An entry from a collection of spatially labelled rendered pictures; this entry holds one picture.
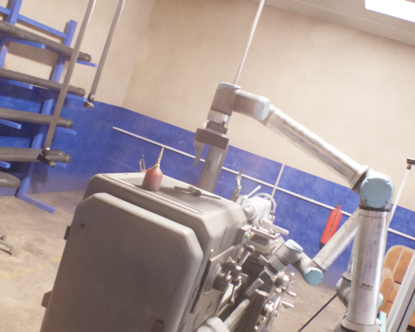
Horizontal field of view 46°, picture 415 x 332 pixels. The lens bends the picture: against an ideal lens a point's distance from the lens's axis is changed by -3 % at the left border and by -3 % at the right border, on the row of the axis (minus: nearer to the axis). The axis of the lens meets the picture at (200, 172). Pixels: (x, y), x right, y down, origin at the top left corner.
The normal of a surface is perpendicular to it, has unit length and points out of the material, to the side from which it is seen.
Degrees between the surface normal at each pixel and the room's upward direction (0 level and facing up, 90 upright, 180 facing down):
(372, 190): 83
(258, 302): 90
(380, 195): 83
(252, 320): 90
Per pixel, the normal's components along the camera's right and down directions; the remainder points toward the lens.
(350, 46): -0.31, 0.01
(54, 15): 0.90, 0.34
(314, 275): -0.03, 0.19
